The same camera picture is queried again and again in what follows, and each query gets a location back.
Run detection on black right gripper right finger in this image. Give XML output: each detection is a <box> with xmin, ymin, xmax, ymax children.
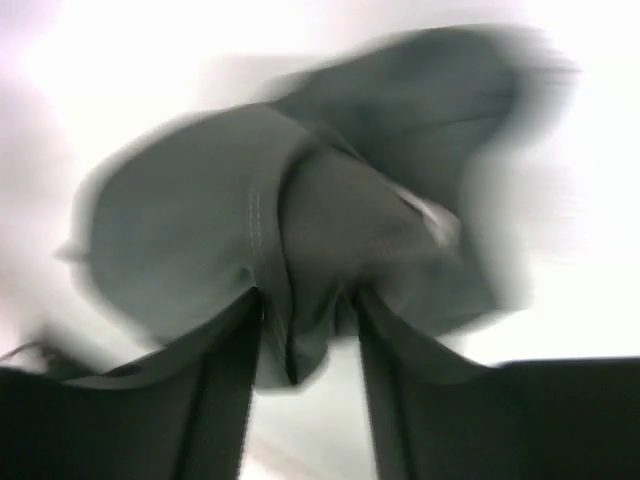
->
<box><xmin>355</xmin><ymin>291</ymin><xmax>639</xmax><ymax>480</ymax></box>

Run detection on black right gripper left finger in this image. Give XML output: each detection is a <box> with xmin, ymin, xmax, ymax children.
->
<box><xmin>1</xmin><ymin>291</ymin><xmax>262</xmax><ymax>480</ymax></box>

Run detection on grey t-shirt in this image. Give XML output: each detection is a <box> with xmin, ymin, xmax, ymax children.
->
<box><xmin>70</xmin><ymin>25</ymin><xmax>571</xmax><ymax>389</ymax></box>

